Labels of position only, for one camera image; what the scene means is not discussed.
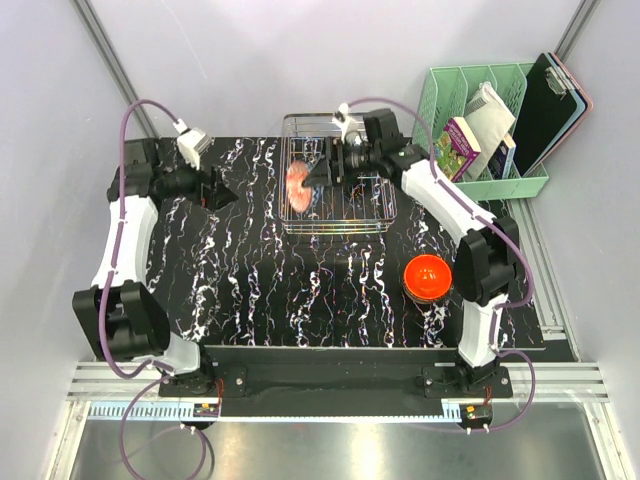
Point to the orange glossy bowl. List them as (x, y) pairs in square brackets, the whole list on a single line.
[(427, 278)]

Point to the white padded envelope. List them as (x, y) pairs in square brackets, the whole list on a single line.
[(490, 120)]

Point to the dark blue book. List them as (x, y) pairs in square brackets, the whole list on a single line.
[(502, 161)]

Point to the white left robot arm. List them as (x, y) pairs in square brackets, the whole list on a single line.
[(120, 318)]

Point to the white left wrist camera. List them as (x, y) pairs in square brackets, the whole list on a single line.
[(192, 144)]

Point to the pink blue clipboards stack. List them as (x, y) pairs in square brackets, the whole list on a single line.
[(583, 104)]

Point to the chrome wire dish rack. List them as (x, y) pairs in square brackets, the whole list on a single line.
[(367, 207)]

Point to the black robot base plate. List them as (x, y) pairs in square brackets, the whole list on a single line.
[(336, 383)]

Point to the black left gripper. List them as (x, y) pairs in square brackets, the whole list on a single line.
[(213, 197)]

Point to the black marble pattern mat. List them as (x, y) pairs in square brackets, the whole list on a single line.
[(235, 277)]

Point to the black clipboard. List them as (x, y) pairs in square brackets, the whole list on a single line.
[(543, 112)]

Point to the purple green book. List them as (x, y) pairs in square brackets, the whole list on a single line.
[(456, 148)]

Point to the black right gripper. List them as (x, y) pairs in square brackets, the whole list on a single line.
[(320, 174)]

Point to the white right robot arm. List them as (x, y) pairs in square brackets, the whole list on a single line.
[(488, 259)]

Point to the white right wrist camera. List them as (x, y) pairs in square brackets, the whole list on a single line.
[(347, 124)]

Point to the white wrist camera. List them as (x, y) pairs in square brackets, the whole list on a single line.
[(192, 144), (347, 124)]

